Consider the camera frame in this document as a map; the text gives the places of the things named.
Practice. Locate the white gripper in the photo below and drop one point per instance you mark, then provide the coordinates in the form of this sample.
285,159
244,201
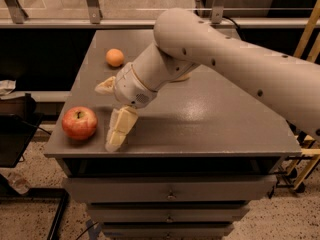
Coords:
132,85

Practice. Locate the red yellow apple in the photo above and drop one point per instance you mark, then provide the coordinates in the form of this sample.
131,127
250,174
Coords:
79,123

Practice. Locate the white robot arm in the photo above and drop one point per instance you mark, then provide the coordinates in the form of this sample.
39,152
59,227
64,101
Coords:
183,42

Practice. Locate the orange fruit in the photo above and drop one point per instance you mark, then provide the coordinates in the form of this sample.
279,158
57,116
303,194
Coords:
114,57

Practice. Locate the green yellow sponge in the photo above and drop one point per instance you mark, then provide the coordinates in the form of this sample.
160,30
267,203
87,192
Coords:
182,78

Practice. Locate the grey drawer cabinet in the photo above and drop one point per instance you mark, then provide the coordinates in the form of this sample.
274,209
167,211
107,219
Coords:
198,154

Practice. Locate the black side table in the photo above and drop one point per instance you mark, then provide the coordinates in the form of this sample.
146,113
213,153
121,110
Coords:
18,123

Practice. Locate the metal glass railing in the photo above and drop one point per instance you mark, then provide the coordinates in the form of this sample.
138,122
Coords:
117,13

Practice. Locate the yellow wooden frame stand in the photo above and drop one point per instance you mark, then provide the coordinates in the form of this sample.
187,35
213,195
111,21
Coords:
298,100

